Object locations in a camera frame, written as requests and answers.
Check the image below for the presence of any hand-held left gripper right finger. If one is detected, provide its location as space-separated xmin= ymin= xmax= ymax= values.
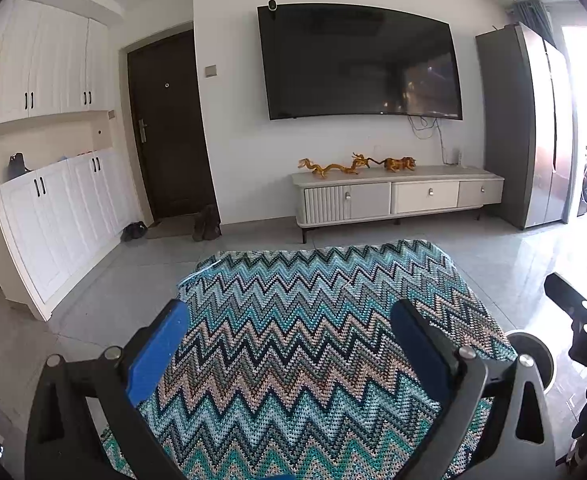
xmin=388 ymin=299 xmax=557 ymax=480

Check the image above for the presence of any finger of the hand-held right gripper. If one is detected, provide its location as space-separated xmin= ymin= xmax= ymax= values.
xmin=544 ymin=272 xmax=587 ymax=312

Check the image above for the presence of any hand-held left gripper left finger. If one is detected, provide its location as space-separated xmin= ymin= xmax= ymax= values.
xmin=24 ymin=299 xmax=191 ymax=480

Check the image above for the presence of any round white trash bin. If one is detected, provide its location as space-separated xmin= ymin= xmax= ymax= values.
xmin=503 ymin=330 xmax=557 ymax=397

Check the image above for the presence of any pair of dark shoes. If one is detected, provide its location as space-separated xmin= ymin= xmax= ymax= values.
xmin=120 ymin=221 xmax=149 ymax=242

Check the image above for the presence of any grey doormat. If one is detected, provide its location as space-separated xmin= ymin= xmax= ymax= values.
xmin=146 ymin=215 xmax=204 ymax=240

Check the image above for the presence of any zigzag knitted blanket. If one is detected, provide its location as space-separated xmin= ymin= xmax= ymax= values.
xmin=99 ymin=240 xmax=519 ymax=480

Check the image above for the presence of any pair of brown boots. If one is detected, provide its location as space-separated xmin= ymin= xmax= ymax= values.
xmin=192 ymin=204 xmax=222 ymax=242

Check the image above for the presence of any white tv stand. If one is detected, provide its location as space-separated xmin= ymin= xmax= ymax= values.
xmin=292 ymin=165 xmax=505 ymax=244

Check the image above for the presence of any grey refrigerator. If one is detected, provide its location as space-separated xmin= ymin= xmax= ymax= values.
xmin=475 ymin=22 xmax=574 ymax=231

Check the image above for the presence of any white built-in cabinet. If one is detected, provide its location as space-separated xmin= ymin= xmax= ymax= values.
xmin=0 ymin=0 xmax=146 ymax=322

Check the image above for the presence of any golden tiger figurine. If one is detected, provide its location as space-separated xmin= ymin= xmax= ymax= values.
xmin=383 ymin=157 xmax=419 ymax=173

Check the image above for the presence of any small golden dragon figurine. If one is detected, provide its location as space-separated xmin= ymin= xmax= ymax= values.
xmin=351 ymin=152 xmax=387 ymax=171

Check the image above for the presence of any long golden dragon figurine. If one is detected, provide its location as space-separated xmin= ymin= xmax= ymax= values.
xmin=298 ymin=157 xmax=362 ymax=179

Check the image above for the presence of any dark brown door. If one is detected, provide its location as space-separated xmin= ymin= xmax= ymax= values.
xmin=119 ymin=22 xmax=224 ymax=226

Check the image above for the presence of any grey curtain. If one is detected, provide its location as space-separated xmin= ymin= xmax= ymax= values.
xmin=513 ymin=0 xmax=557 ymax=49

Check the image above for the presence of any black television cable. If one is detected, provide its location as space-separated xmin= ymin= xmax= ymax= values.
xmin=407 ymin=115 xmax=461 ymax=166

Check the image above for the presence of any black wall television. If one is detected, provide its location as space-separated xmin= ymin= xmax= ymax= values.
xmin=257 ymin=3 xmax=464 ymax=122

